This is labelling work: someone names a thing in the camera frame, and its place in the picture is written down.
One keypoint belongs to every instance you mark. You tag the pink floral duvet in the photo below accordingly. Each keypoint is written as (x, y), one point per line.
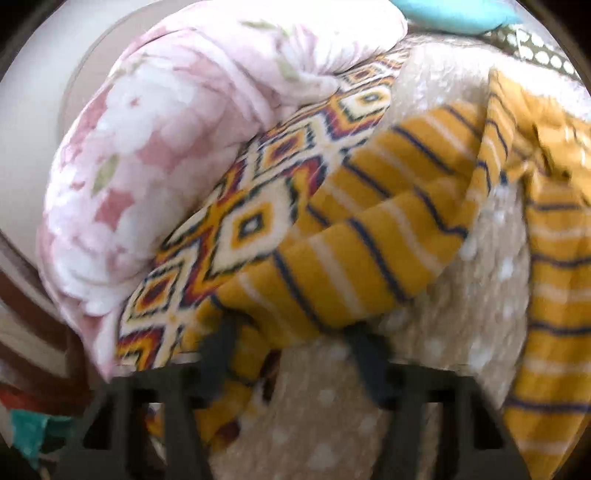
(166, 124)

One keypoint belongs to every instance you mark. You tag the yellow striped knit sweater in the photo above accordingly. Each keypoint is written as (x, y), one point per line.
(382, 228)

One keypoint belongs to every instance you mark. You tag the geometric patterned blanket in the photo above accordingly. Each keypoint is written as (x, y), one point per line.
(258, 203)

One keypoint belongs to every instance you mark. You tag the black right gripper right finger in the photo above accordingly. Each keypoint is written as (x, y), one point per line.
(442, 423)

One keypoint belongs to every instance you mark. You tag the turquoise pillow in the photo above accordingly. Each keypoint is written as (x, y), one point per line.
(464, 17)

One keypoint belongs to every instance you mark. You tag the beige dotted quilted bedspread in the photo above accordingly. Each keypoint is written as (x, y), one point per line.
(321, 423)

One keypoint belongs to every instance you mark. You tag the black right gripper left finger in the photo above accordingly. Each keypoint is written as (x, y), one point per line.
(111, 439)

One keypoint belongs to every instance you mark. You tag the beige round headboard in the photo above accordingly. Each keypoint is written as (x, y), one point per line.
(95, 64)

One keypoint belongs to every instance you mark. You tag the olive shell-pattern bolster pillow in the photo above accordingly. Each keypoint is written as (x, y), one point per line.
(525, 45)

